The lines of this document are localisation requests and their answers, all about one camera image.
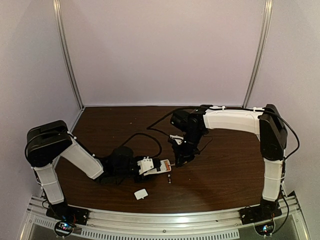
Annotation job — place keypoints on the white battery cover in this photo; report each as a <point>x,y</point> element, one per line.
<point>141,194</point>

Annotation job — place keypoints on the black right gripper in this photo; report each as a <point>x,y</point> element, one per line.
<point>184,153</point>

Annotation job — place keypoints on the aluminium right corner post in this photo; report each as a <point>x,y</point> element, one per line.
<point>263,36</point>

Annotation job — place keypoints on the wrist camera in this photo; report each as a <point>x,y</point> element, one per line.
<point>145,165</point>
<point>175,140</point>

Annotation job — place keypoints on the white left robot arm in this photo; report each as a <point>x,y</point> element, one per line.
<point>52,140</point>

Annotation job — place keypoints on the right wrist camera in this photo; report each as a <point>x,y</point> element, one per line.
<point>175,140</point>

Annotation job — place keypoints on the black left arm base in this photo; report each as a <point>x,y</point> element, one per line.
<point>70,214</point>

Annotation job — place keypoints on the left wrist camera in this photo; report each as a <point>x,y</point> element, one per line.
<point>145,165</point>

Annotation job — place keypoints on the aluminium corner post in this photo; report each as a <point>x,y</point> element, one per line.
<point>263,36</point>
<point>66,54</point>

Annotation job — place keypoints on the aluminium left corner post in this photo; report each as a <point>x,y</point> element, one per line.
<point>66,54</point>

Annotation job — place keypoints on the white remote control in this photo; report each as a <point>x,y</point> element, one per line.
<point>158,170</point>

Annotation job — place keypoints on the aluminium front rail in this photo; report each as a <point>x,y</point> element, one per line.
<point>112,225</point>

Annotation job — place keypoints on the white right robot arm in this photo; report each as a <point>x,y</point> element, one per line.
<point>197,123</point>

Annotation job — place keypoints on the aluminium left floor rail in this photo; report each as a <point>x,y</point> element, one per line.
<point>74,122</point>

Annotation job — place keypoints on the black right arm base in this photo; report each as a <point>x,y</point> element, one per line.
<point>266,210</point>

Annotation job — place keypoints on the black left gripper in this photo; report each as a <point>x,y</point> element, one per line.
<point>138,178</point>

